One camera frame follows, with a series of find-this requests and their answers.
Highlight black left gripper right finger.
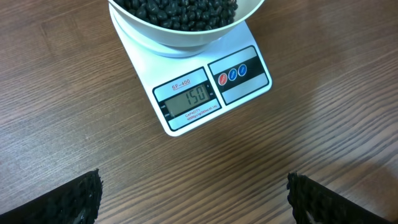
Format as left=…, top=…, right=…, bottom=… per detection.
left=287, top=172, right=390, bottom=224

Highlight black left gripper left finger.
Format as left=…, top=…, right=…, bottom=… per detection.
left=1, top=169, right=103, bottom=224

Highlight white digital kitchen scale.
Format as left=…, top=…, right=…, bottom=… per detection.
left=109, top=4, right=272, bottom=136

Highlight white bowl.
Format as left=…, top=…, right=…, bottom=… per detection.
left=108, top=0, right=265, bottom=47

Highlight black beans in bowl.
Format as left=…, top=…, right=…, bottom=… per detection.
left=115, top=0, right=238, bottom=32

